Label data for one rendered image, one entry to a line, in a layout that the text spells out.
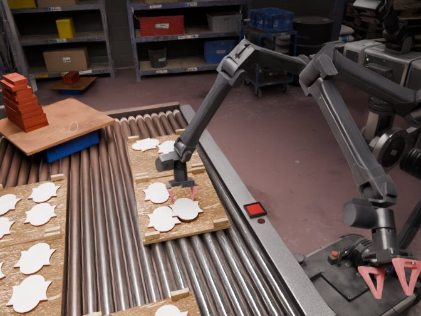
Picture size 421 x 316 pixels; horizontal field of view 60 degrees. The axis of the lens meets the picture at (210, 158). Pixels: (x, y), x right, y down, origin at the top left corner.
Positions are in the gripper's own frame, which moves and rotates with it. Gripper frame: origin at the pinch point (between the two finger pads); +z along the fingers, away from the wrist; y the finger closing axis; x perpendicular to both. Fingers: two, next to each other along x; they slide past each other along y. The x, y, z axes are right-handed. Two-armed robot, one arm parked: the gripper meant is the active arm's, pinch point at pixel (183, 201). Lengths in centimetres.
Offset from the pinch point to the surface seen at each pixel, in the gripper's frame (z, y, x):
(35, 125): -35, -64, 66
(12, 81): -58, -70, 58
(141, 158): -14.0, -12.2, 41.0
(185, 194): -1.2, 2.4, 7.0
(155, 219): 3.9, -12.9, -6.5
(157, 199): -0.9, -10.1, 5.3
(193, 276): 17.3, -4.7, -33.7
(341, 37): -117, 344, 377
